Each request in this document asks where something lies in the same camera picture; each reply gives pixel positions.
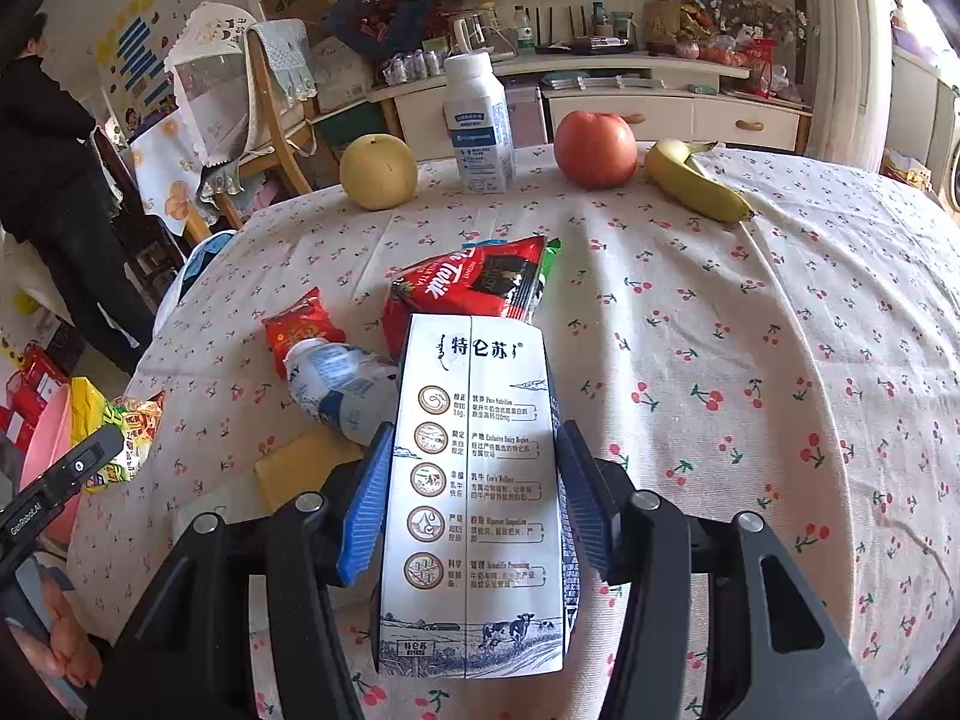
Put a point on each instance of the white washing machine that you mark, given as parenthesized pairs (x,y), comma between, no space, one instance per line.
(946,180)

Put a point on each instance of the red apple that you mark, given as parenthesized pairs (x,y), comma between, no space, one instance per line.
(596,150)

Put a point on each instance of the dark blue milk carton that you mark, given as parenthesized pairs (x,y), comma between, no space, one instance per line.
(472,502)

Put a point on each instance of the colourful wall decoration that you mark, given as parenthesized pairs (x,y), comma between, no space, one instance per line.
(139,45)

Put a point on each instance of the yellow green snack wrapper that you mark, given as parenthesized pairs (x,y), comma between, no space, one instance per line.
(112,427)

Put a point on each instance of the wooden chair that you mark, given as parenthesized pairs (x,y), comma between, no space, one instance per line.
(270,127)

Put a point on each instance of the tall white milk bottle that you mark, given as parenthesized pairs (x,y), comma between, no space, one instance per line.
(476,135)

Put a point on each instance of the yellow banana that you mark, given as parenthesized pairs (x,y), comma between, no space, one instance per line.
(690,184)

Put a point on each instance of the lace covered air conditioner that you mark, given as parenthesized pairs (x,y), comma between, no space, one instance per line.
(847,52)

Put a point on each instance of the pack of small bottles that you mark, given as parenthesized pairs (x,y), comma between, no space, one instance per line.
(412,66)

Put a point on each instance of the white mesh food cover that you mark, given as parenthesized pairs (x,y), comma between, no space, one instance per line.
(210,90)

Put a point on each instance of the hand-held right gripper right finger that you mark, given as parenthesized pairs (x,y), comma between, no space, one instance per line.
(585,502)

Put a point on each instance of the green label water bottle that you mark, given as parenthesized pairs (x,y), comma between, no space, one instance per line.
(523,30)

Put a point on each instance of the cream television cabinet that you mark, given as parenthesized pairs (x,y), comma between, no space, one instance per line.
(675,116)

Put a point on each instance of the person's left hand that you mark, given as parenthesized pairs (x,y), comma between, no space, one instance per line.
(67,637)

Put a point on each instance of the small red snack packet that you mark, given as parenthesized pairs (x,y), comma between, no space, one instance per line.
(304,326)

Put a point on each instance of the gold foil wrapper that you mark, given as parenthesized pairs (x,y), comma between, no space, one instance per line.
(300,465)

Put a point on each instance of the pink plastic bag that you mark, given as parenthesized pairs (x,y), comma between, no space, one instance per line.
(49,427)

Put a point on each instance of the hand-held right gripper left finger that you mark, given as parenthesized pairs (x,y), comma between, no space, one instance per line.
(367,510)

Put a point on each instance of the glass electric kettle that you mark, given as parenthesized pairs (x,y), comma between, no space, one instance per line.
(480,34)

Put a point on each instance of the orange print table cloth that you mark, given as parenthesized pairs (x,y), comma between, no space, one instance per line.
(165,172)

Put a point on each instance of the red snack bag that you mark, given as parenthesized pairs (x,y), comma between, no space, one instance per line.
(761,67)

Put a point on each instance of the black tray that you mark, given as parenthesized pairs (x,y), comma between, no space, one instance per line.
(600,43)

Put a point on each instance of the white artificial flowers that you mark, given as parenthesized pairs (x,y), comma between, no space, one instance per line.
(750,11)

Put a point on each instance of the white blue plastic packet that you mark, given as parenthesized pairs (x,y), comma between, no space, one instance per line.
(337,390)

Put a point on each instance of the dark wrapped flower bouquet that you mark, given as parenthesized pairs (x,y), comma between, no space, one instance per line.
(382,15)

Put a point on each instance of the red milk tea packet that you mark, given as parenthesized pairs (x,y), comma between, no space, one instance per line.
(465,285)

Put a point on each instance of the pink storage box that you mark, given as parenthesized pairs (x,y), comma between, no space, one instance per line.
(529,116)

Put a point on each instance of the yellow pear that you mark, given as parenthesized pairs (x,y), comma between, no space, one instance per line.
(379,172)

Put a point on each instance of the white sack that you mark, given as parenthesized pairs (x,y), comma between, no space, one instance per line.
(341,79)

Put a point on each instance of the light blue lace cloth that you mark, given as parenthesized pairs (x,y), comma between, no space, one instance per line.
(285,60)

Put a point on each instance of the red gift box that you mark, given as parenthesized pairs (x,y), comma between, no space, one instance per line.
(30,382)

